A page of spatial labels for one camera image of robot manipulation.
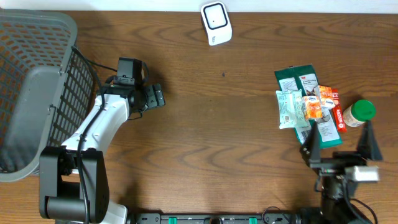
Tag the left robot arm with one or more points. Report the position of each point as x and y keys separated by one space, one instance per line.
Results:
x=73 y=180

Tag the small orange snack box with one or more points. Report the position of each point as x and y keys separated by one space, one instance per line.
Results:
x=326 y=97

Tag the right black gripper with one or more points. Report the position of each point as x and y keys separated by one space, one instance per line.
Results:
x=336 y=165

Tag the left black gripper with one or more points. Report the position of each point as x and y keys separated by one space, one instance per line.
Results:
x=152 y=102

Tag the orange Kleenex tissue pack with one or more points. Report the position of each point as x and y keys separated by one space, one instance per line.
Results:
x=312 y=107

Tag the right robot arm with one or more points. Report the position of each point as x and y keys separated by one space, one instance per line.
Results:
x=340 y=175

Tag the red Nescafe coffee sachet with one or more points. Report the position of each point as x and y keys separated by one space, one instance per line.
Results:
x=338 y=112

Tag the teal wet wipes packet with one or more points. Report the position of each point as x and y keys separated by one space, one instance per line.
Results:
x=291 y=113

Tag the green lid white jar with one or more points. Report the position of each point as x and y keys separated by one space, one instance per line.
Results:
x=359 y=113

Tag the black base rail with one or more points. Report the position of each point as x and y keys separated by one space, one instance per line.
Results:
x=270 y=218

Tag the white barcode scanner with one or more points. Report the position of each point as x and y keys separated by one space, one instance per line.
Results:
x=216 y=23

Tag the grey plastic shopping basket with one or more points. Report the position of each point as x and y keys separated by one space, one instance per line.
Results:
x=46 y=88

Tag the green white 3M package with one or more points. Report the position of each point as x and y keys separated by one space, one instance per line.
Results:
x=303 y=78

